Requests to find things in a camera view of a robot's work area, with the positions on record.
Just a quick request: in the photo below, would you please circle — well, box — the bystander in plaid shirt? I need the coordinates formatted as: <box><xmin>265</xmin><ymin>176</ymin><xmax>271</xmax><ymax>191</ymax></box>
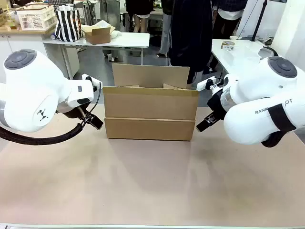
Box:
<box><xmin>209</xmin><ymin>0</ymin><xmax>249</xmax><ymax>72</ymax></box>

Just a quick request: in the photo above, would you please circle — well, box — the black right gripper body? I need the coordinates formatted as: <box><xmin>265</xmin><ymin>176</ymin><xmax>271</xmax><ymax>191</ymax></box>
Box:
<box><xmin>206</xmin><ymin>89</ymin><xmax>227</xmax><ymax>120</ymax></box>

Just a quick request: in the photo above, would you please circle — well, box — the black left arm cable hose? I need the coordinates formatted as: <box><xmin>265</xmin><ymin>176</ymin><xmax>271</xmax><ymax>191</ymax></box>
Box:
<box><xmin>0</xmin><ymin>120</ymin><xmax>85</xmax><ymax>146</ymax></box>

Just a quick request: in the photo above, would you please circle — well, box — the white plastic lattice crate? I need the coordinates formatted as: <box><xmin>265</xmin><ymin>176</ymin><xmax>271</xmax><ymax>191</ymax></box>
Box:
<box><xmin>16</xmin><ymin>4</ymin><xmax>57</xmax><ymax>31</ymax></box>

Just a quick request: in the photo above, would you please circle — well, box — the white table with metal legs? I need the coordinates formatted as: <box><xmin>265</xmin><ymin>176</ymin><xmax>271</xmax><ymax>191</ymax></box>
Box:
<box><xmin>42</xmin><ymin>32</ymin><xmax>151</xmax><ymax>72</ymax></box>

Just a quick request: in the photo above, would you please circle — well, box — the bystander in grey trousers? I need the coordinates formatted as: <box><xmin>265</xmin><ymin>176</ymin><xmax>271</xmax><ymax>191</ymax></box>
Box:
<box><xmin>157</xmin><ymin>0</ymin><xmax>173</xmax><ymax>58</ymax></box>

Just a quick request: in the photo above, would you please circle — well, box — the person in dark sweatshirt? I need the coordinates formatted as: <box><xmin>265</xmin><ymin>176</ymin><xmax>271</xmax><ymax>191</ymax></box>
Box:
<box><xmin>169</xmin><ymin>0</ymin><xmax>213</xmax><ymax>84</ymax></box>

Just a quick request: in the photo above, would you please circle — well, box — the black stand pole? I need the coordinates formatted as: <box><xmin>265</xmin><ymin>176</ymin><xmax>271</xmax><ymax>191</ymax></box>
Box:
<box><xmin>251</xmin><ymin>0</ymin><xmax>268</xmax><ymax>42</ymax></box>

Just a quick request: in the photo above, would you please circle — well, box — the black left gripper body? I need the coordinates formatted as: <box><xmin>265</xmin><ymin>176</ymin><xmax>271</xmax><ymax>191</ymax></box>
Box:
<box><xmin>56</xmin><ymin>105</ymin><xmax>88</xmax><ymax>119</ymax></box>

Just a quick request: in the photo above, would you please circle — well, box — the white cabinet with wooden top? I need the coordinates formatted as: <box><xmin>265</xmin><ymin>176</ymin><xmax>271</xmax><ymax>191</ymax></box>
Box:
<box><xmin>0</xmin><ymin>25</ymin><xmax>81</xmax><ymax>83</ymax></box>

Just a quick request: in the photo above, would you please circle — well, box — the black white striped bag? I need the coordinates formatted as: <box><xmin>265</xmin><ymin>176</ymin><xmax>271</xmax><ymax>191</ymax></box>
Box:
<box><xmin>55</xmin><ymin>6</ymin><xmax>83</xmax><ymax>43</ymax></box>

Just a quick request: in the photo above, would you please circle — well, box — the white crumpled packing sheet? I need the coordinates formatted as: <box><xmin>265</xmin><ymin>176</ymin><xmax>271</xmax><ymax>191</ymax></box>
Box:
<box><xmin>91</xmin><ymin>20</ymin><xmax>122</xmax><ymax>39</ymax></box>

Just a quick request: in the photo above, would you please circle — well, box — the bystander in black jacket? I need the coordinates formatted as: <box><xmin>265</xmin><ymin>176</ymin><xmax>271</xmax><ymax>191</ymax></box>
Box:
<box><xmin>125</xmin><ymin>0</ymin><xmax>155</xmax><ymax>33</ymax></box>

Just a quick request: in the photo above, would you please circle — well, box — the white glossy side table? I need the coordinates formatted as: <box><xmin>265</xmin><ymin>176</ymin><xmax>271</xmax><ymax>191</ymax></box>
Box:
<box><xmin>211</xmin><ymin>38</ymin><xmax>275</xmax><ymax>77</ymax></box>

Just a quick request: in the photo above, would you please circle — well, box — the large brown cardboard box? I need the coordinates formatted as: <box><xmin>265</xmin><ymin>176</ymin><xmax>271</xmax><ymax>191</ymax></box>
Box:
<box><xmin>102</xmin><ymin>62</ymin><xmax>200</xmax><ymax>142</ymax></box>

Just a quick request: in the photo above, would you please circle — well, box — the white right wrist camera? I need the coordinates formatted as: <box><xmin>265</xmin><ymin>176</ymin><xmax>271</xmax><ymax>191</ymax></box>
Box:
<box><xmin>197</xmin><ymin>76</ymin><xmax>216</xmax><ymax>92</ymax></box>

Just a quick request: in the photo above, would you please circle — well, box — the brown tape roll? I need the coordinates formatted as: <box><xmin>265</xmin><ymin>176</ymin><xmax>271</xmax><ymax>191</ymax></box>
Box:
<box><xmin>221</xmin><ymin>40</ymin><xmax>235</xmax><ymax>50</ymax></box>

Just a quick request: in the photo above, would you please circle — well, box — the small open cardboard box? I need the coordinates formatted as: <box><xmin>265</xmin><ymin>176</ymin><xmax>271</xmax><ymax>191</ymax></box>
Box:
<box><xmin>81</xmin><ymin>25</ymin><xmax>112</xmax><ymax>45</ymax></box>

